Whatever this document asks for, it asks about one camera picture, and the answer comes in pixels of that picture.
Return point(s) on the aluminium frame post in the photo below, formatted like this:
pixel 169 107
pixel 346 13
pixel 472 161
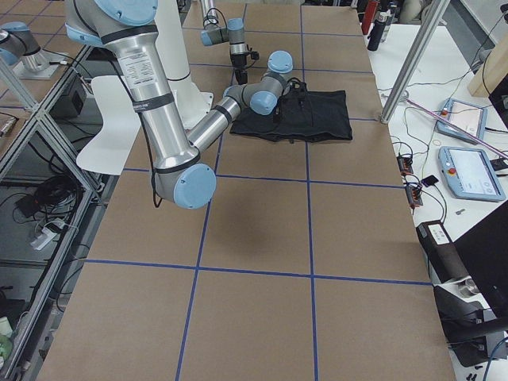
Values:
pixel 418 47

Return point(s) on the black monitor right edge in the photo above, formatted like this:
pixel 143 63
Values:
pixel 483 251

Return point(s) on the black box with label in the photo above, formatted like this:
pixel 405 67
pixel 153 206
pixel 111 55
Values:
pixel 443 261

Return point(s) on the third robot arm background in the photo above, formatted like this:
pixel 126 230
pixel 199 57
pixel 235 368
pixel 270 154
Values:
pixel 20 50

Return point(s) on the near teach pendant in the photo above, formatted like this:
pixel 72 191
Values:
pixel 469 174

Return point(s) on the far teach pendant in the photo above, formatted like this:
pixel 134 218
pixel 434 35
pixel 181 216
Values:
pixel 467 116

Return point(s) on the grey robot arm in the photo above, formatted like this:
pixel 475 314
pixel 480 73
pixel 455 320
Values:
pixel 217 30
pixel 146 38

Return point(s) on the black graphic t-shirt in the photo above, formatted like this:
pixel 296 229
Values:
pixel 324 116

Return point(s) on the white plastic chair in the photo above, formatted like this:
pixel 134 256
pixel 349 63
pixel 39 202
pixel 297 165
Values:
pixel 108 151

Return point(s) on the black stand base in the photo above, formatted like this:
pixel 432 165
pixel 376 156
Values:
pixel 472 332

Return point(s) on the red water bottle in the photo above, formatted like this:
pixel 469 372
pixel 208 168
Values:
pixel 369 13

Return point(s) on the black water bottle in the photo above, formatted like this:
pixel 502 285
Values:
pixel 377 30

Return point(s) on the teach pendant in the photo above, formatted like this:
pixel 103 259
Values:
pixel 469 174
pixel 467 116

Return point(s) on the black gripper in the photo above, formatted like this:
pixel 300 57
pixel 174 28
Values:
pixel 239 63
pixel 289 98

